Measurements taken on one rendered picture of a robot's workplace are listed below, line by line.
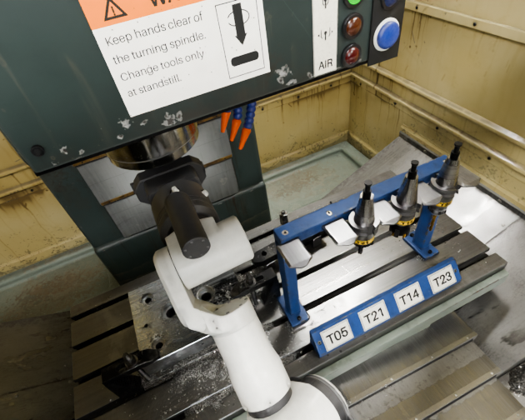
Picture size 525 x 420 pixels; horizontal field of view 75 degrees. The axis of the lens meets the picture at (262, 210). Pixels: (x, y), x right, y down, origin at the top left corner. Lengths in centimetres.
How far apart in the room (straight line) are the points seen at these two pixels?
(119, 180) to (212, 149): 31
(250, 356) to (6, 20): 41
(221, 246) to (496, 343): 99
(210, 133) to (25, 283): 117
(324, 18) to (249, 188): 103
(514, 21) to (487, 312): 83
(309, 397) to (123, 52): 45
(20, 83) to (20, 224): 144
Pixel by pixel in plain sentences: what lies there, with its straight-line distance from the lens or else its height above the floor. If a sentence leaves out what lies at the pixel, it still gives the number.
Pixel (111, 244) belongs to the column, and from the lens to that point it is 138.
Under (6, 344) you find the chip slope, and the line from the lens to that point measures 155.
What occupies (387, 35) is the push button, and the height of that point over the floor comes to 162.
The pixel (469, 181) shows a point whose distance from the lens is 91.
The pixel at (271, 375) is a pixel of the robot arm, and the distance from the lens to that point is 48.
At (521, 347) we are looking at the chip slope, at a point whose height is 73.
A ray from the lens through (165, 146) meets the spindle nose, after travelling 54.
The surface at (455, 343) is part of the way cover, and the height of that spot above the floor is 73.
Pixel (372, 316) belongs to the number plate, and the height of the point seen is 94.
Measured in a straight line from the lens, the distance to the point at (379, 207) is 80.
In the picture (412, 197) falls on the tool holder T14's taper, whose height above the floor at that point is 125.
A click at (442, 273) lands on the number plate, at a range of 105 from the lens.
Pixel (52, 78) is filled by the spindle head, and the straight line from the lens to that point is 36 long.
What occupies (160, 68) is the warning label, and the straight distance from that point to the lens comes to 36.
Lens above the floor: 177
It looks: 45 degrees down
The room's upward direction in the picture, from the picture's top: 10 degrees counter-clockwise
